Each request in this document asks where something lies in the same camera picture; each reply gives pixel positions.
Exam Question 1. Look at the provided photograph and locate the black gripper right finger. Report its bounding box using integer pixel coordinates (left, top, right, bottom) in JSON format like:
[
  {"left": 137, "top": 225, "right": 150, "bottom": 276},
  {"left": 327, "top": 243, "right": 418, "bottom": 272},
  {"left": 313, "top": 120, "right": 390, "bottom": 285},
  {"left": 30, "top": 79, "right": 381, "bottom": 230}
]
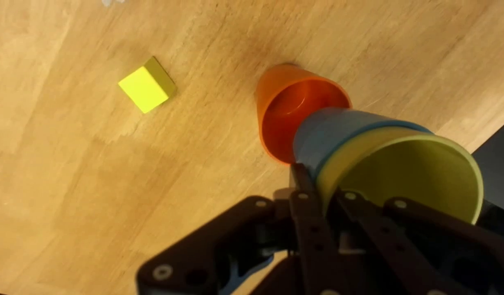
[{"left": 331, "top": 189, "right": 504, "bottom": 295}]

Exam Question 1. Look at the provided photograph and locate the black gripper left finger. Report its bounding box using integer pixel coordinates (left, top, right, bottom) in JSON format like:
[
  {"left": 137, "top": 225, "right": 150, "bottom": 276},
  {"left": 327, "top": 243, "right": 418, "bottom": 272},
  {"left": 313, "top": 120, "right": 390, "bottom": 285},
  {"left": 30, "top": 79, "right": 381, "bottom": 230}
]
[{"left": 133, "top": 162, "right": 343, "bottom": 295}]

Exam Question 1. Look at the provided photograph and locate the yellow plastic cup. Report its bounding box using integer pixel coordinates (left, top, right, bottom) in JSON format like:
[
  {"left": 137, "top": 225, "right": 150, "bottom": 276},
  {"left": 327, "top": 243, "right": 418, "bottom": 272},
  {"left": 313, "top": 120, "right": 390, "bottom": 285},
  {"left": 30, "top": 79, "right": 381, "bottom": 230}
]
[{"left": 315, "top": 126, "right": 485, "bottom": 226}]

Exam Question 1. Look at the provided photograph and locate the blue plastic cup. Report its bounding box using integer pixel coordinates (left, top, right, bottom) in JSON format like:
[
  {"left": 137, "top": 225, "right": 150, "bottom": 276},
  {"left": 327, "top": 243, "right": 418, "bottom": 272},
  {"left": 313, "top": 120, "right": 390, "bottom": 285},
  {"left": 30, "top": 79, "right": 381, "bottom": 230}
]
[{"left": 291, "top": 107, "right": 431, "bottom": 180}]

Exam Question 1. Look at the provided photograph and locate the orange plastic cup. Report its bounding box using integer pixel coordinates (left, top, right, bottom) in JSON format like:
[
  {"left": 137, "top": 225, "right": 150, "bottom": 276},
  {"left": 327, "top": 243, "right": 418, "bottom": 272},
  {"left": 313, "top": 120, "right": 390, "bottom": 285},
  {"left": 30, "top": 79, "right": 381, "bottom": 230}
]
[{"left": 255, "top": 61, "right": 353, "bottom": 166}]

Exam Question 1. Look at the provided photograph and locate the yellow cube block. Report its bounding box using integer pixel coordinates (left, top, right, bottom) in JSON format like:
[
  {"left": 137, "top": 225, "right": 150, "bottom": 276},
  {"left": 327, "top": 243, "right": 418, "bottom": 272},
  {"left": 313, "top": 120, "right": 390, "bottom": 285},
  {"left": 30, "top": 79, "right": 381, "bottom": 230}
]
[{"left": 117, "top": 54, "right": 178, "bottom": 115}]

